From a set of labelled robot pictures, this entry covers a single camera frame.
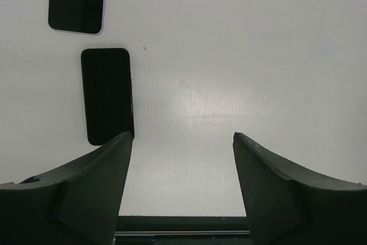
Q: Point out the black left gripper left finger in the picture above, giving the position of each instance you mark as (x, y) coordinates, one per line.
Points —
(75, 203)

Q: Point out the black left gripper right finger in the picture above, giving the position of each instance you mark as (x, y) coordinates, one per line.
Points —
(286, 203)

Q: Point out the black screen smartphone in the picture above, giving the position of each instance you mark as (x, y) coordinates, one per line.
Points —
(79, 16)
(107, 89)

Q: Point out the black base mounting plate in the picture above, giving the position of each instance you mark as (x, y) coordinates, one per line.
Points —
(182, 230)

